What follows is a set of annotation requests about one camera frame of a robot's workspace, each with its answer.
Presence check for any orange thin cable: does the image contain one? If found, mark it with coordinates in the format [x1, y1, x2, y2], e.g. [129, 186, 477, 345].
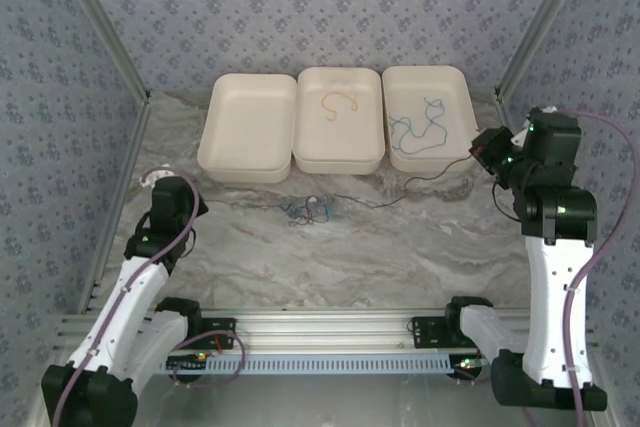
[320, 91, 360, 123]

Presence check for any light blue thin cable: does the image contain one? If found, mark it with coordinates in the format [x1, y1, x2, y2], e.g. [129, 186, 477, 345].
[388, 96, 447, 141]

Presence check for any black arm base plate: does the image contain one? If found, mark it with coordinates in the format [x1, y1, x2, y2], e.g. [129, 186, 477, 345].
[409, 315, 481, 349]
[197, 316, 238, 351]

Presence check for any black thin cable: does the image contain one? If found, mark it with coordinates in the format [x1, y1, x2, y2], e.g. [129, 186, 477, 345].
[287, 201, 326, 226]
[284, 204, 324, 227]
[333, 155, 475, 209]

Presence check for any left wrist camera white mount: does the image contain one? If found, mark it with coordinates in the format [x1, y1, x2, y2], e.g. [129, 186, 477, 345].
[140, 166, 176, 189]

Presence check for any aluminium frame post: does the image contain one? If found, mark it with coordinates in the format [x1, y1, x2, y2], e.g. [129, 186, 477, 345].
[493, 0, 599, 104]
[49, 0, 153, 106]

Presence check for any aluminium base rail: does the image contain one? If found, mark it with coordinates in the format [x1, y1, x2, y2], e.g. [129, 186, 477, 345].
[53, 309, 600, 352]

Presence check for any slotted cable duct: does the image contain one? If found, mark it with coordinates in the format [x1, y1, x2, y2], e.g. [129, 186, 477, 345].
[149, 354, 454, 377]

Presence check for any cream plastic tray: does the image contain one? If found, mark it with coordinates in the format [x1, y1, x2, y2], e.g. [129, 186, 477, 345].
[381, 64, 485, 173]
[291, 65, 387, 176]
[197, 72, 300, 184]

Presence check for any aluminium table side rail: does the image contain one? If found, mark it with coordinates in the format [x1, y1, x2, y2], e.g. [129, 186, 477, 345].
[493, 89, 514, 128]
[77, 94, 153, 316]

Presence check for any small black circuit board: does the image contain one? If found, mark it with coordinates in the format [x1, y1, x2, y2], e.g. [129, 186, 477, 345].
[166, 352, 210, 374]
[451, 355, 490, 379]

